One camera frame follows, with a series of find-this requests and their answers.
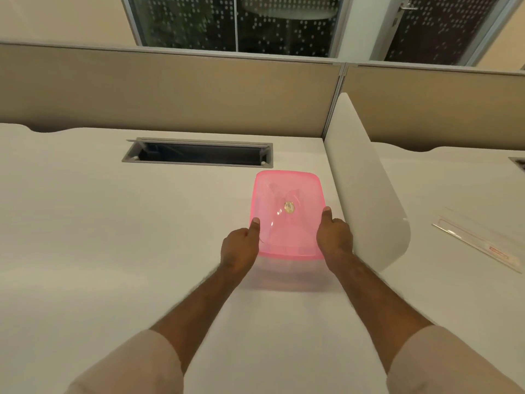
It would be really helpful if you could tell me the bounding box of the person's left hand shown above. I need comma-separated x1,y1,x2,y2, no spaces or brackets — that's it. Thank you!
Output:
220,217,261,276

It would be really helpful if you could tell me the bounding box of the person's right hand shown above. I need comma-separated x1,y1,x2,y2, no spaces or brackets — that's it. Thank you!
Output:
316,207,354,265

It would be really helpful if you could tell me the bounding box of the pink translucent plastic container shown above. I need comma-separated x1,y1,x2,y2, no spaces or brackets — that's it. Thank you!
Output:
249,170,329,260

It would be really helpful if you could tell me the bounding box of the person's right forearm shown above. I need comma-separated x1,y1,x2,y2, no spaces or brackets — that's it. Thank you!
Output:
326,252,525,394

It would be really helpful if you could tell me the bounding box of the person's left forearm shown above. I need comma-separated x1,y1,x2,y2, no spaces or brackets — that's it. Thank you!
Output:
66,262,251,394

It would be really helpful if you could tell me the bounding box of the white curved desk divider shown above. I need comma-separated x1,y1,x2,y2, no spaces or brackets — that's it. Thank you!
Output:
323,92,412,273

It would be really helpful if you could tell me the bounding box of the clear plastic ruler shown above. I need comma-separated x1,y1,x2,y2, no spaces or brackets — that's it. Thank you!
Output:
431,208,523,274

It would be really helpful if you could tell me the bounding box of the beige partition panel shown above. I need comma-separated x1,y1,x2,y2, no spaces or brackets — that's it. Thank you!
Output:
0,40,345,138
344,63,525,152

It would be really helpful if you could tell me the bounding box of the dotted glass window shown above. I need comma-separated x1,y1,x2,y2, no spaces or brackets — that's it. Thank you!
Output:
120,0,353,59

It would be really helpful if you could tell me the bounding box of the grey desk cable tray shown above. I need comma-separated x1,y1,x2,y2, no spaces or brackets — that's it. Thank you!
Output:
122,138,274,169

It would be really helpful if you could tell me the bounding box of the glass door with handle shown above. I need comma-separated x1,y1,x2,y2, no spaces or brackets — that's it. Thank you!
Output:
369,0,523,67

